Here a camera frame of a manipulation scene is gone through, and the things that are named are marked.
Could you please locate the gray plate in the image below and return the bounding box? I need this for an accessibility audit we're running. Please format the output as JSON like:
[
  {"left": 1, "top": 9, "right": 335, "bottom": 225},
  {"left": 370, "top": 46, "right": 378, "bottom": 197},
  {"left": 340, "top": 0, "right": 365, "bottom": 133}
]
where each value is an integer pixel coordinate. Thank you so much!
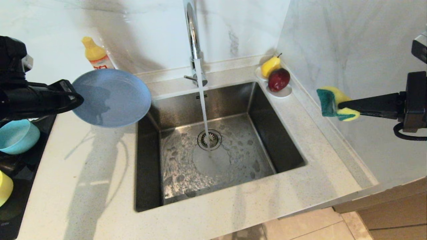
[{"left": 72, "top": 69, "right": 152, "bottom": 128}]

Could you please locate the teal bowl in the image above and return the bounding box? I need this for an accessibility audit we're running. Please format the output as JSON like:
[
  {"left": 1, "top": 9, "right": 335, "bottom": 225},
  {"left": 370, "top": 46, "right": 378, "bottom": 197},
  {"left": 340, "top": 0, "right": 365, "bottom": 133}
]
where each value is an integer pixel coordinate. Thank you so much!
[{"left": 0, "top": 119, "right": 41, "bottom": 155}]

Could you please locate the yellow sponge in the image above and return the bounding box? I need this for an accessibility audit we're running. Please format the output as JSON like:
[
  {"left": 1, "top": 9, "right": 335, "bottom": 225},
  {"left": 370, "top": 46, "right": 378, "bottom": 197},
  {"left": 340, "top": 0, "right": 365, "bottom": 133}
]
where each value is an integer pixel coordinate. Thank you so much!
[{"left": 316, "top": 86, "right": 361, "bottom": 122}]

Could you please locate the orange dish soap bottle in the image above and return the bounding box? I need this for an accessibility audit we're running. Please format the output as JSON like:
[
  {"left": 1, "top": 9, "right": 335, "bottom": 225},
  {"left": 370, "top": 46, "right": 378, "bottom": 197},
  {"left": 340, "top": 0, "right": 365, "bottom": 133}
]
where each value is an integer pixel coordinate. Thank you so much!
[{"left": 82, "top": 36, "right": 115, "bottom": 70}]

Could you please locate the yellow-green bowl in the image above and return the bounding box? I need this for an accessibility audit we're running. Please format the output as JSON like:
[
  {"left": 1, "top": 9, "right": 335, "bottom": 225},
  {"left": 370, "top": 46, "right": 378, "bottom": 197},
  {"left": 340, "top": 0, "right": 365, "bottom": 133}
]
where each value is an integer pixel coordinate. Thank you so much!
[{"left": 0, "top": 171, "right": 14, "bottom": 208}]

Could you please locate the chrome faucet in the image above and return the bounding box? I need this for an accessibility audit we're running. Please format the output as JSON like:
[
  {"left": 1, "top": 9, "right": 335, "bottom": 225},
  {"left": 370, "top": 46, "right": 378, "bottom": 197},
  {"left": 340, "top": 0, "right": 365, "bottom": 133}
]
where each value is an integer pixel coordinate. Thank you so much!
[{"left": 183, "top": 0, "right": 208, "bottom": 88}]

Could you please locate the stainless steel sink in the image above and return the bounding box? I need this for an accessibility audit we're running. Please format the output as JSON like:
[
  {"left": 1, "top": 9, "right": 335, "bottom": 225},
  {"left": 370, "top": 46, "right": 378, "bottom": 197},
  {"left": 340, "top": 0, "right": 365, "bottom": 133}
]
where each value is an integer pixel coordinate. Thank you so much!
[{"left": 133, "top": 82, "right": 306, "bottom": 213}]

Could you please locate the metal sink drain strainer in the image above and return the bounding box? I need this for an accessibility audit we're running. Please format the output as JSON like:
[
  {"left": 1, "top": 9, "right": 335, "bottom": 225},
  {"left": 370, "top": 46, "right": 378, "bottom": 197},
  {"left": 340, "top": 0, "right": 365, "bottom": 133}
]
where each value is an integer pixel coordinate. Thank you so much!
[{"left": 197, "top": 129, "right": 223, "bottom": 151}]

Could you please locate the small white fruit dish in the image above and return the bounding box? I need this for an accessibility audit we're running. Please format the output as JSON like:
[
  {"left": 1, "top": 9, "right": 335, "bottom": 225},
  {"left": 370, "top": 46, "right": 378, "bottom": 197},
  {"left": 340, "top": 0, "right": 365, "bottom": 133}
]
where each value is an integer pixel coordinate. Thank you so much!
[{"left": 255, "top": 66, "right": 293, "bottom": 99}]

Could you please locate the dark red apple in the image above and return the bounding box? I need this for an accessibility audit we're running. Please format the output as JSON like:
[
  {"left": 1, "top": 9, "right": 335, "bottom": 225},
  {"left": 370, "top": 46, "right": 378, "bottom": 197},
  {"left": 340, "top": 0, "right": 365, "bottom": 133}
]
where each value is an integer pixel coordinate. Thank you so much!
[{"left": 268, "top": 68, "right": 291, "bottom": 92}]

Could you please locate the black induction cooktop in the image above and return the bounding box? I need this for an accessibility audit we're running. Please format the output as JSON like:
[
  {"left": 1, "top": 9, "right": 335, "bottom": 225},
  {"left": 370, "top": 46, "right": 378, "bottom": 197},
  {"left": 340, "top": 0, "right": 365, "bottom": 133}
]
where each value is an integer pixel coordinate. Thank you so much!
[{"left": 0, "top": 115, "right": 57, "bottom": 240}]

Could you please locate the light wooden cabinet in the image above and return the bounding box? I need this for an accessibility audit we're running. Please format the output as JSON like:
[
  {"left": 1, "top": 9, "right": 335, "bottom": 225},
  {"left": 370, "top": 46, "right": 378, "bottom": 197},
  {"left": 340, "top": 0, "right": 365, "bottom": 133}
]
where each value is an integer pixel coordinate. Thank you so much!
[{"left": 334, "top": 178, "right": 427, "bottom": 240}]

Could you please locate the yellow pear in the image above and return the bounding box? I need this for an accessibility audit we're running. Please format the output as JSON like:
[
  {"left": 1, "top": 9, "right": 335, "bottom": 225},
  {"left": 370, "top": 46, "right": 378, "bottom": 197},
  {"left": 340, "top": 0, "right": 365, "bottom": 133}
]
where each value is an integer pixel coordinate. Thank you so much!
[{"left": 261, "top": 53, "right": 282, "bottom": 78}]

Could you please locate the running water stream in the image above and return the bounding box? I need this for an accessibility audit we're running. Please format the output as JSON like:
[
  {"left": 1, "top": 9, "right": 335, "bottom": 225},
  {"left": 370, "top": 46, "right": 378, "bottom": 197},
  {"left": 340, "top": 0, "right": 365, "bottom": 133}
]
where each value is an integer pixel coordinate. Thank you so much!
[{"left": 194, "top": 59, "right": 214, "bottom": 157}]

